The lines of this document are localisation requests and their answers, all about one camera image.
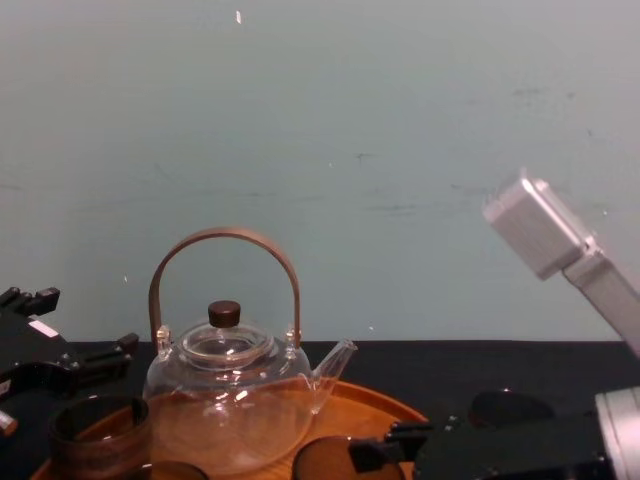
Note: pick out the dark smoky glass cup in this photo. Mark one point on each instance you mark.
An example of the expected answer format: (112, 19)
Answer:
(325, 462)
(170, 473)
(95, 450)
(510, 407)

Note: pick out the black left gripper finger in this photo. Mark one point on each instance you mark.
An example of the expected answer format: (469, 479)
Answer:
(105, 357)
(35, 300)

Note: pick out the glass lid with brown knob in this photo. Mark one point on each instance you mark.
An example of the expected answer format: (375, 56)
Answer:
(224, 312)

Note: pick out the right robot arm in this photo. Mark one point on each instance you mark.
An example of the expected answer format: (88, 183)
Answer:
(540, 235)

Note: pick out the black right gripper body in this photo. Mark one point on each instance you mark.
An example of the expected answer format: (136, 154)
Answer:
(500, 455)

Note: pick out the round wooden tray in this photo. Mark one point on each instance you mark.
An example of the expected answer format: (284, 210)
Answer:
(372, 407)

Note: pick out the black table cloth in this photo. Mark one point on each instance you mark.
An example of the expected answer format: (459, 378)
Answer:
(430, 365)

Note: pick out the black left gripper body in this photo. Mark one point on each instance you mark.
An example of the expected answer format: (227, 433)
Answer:
(25, 345)

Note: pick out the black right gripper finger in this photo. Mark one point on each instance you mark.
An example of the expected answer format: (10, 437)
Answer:
(380, 455)
(410, 430)

